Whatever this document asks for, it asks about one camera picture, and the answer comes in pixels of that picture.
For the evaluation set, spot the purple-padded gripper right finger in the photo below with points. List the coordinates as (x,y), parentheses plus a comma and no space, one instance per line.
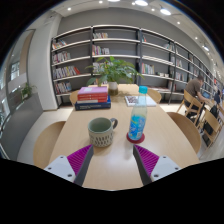
(151,166)

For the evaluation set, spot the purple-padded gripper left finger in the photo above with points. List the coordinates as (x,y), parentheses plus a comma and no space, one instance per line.
(73,167)

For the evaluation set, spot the clear water bottle blue cap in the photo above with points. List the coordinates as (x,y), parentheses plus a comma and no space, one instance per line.
(138,115)

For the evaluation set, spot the round red coaster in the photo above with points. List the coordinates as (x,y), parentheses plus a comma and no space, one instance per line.
(135,141)

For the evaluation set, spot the wooden chair near left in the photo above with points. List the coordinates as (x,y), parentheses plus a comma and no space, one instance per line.
(45,143)

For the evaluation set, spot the green ceramic mug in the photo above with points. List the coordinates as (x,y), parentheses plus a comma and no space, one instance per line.
(101,131)

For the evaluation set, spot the wooden chair near right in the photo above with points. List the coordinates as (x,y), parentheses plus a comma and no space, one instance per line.
(188,128)

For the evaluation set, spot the dark blue bottom book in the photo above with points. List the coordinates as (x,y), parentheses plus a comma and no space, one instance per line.
(90,106)

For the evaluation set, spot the open magazine on table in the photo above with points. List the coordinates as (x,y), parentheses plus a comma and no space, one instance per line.
(132,100)

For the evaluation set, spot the wooden chair far left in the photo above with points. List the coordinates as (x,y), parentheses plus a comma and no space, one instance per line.
(74,97)

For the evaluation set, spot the wooden chair far right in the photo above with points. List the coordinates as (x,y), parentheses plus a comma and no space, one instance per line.
(155,95)

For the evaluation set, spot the wooden chair right foreground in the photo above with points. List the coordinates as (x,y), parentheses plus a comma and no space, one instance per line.
(213,136)

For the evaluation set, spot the red middle book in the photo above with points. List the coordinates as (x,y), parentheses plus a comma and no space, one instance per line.
(97,97)

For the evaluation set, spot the wooden chair under man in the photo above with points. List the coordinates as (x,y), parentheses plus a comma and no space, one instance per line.
(193,101)

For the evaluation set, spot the pink top book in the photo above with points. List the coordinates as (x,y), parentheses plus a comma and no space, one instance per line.
(92,90)

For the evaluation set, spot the black backpack on chair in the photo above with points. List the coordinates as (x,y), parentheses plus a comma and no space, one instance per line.
(211,123)

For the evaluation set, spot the small plant by window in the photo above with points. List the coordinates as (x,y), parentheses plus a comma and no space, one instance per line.
(26,92)

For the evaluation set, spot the seated man brown shirt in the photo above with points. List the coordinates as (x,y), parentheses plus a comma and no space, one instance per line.
(193,88)

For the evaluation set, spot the potted green plant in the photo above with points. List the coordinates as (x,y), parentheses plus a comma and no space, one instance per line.
(112,71)

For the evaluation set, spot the large grey bookshelf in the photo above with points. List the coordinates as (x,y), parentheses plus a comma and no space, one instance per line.
(164,64)

